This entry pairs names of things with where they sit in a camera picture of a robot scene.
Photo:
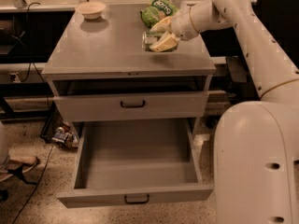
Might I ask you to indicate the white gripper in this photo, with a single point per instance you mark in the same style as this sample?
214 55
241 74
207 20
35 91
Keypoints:
181 24

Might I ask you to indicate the green soda can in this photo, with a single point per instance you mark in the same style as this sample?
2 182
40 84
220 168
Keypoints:
149 38

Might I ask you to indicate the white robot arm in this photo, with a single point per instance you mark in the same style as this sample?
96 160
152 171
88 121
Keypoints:
256 144

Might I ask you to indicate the closed grey upper drawer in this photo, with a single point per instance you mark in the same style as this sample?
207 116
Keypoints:
166 105

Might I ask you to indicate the grey drawer cabinet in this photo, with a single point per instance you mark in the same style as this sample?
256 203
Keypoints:
105 56

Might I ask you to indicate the open grey lower drawer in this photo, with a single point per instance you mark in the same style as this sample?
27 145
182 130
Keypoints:
128 162

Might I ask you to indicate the green chip bag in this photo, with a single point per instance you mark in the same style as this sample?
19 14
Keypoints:
156 10

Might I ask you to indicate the beige paper bowl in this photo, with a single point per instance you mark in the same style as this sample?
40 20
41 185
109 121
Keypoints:
91 10

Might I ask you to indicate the black office chair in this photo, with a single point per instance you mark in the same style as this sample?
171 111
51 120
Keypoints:
277 19

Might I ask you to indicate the black chair base left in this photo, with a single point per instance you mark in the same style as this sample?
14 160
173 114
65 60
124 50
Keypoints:
18 178

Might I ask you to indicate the person's shoe and leg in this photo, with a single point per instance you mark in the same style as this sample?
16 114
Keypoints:
10 167

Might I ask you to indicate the black wire trash basket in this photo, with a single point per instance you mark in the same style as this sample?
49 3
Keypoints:
58 131

